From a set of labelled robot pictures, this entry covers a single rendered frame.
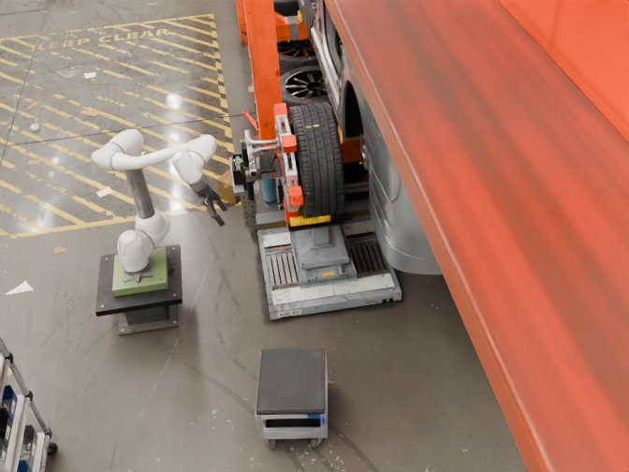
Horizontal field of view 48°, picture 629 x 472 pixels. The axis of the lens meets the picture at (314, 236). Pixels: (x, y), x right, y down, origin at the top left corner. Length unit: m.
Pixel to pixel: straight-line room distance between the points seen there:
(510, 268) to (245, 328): 4.07
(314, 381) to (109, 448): 1.16
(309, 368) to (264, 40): 1.87
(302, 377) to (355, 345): 0.66
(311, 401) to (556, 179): 3.23
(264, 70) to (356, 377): 1.87
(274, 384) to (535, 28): 3.23
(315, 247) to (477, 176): 4.13
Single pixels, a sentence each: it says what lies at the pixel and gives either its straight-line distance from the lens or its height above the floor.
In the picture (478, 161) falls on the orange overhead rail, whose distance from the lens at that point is 0.39.
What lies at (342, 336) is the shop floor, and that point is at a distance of 4.27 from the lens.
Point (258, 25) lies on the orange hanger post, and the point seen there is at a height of 1.54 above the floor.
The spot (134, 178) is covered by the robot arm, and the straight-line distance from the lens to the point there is 4.11.
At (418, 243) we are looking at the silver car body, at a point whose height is 1.02.
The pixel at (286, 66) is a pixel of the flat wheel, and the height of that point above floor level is 0.46.
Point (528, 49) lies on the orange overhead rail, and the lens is 0.50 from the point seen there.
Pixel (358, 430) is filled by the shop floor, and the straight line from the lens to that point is 3.87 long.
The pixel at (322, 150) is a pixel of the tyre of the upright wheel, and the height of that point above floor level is 1.08.
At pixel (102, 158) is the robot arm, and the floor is 1.17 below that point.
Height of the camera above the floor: 3.21
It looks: 41 degrees down
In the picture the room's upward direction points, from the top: 4 degrees counter-clockwise
